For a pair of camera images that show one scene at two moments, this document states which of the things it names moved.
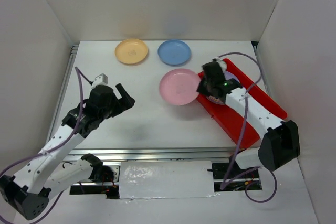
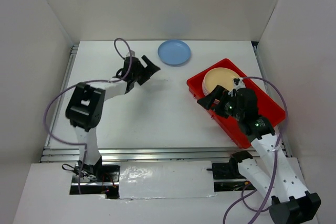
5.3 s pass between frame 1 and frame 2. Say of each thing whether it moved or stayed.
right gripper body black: moved
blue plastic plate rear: stayed
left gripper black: moved
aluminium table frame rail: stayed
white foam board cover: stayed
